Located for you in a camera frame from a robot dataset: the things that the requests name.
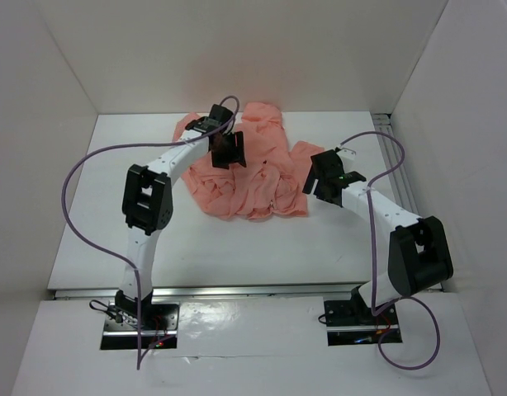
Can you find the pink zip-up jacket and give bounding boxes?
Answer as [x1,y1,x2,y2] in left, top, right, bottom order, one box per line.
[182,102,325,220]

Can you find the right side aluminium rails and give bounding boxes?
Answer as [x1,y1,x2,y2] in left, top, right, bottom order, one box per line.
[372,113,444,293]

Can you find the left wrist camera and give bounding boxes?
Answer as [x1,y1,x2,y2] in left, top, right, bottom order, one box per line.
[208,104,234,126]

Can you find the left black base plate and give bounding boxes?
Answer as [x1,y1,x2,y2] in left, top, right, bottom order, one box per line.
[100,303,181,351]

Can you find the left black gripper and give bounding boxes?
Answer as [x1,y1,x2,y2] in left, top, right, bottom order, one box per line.
[210,130,246,170]

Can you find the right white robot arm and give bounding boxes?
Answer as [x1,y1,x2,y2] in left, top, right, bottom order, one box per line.
[303,149,453,326]

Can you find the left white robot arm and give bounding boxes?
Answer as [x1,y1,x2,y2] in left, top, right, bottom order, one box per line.
[115,109,246,329]

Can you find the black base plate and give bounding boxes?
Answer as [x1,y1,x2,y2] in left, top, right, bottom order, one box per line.
[318,300,402,347]
[100,303,181,351]

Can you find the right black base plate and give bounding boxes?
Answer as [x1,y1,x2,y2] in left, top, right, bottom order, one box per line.
[318,300,402,347]

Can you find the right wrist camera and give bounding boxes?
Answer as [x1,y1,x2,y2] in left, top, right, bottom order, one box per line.
[336,147,357,163]

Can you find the front aluminium rail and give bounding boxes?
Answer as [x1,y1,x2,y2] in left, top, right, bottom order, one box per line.
[54,283,359,299]

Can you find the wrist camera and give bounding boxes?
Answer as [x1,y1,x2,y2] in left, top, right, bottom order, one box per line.
[336,147,357,163]
[208,104,234,126]

